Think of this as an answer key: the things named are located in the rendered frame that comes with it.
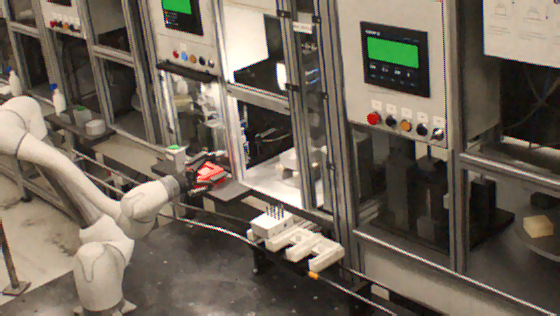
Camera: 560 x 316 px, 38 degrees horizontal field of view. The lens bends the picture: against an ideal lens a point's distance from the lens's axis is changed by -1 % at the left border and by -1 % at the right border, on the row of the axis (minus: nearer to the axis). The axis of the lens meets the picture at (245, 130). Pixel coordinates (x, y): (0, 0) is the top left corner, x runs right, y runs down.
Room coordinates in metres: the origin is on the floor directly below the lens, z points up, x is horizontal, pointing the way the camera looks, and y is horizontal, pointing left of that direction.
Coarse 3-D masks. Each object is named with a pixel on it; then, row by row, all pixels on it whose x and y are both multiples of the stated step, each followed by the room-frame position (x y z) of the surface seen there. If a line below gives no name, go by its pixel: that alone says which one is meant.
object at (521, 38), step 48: (480, 0) 2.08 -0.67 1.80; (528, 0) 1.96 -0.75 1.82; (480, 48) 2.09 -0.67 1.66; (528, 48) 1.96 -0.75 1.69; (480, 96) 2.09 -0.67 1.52; (528, 96) 1.97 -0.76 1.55; (384, 144) 2.39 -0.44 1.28; (480, 144) 2.09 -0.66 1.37; (528, 144) 1.97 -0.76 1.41; (384, 192) 2.40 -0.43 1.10; (432, 192) 2.24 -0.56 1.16; (432, 240) 2.24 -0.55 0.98
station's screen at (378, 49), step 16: (368, 32) 2.34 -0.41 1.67; (384, 32) 2.29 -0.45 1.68; (368, 48) 2.35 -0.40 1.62; (384, 48) 2.30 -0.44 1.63; (400, 48) 2.25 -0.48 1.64; (416, 48) 2.20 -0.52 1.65; (368, 64) 2.35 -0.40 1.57; (384, 64) 2.30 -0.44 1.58; (400, 64) 2.25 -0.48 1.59; (416, 64) 2.20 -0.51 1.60; (384, 80) 2.30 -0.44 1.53; (400, 80) 2.25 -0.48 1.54; (416, 80) 2.20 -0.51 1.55
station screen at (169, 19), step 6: (162, 6) 3.24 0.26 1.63; (168, 12) 3.21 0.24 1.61; (174, 12) 3.17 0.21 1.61; (180, 12) 3.14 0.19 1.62; (186, 12) 3.11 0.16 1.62; (192, 12) 3.07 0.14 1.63; (168, 18) 3.21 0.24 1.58; (174, 18) 3.18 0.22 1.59; (180, 18) 3.14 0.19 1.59; (186, 18) 3.11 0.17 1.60; (192, 18) 3.08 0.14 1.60; (168, 24) 3.22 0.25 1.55; (174, 24) 3.18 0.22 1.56; (180, 24) 3.15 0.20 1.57; (186, 24) 3.12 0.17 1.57; (192, 24) 3.08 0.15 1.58; (192, 30) 3.09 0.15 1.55
